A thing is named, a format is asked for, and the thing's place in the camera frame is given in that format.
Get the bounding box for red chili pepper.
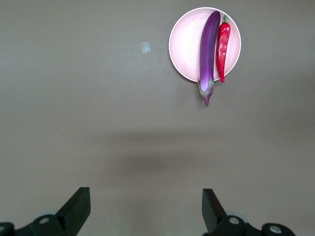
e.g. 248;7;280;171
215;14;232;83

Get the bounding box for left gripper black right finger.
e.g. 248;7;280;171
201;188;296;236

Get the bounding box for long purple eggplant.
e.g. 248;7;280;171
198;10;221;107

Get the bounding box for pink plate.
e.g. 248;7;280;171
168;6;242;82

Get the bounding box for brown table cover sheet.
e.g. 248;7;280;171
0;0;315;236

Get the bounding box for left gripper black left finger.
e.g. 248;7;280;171
0;186;91;236

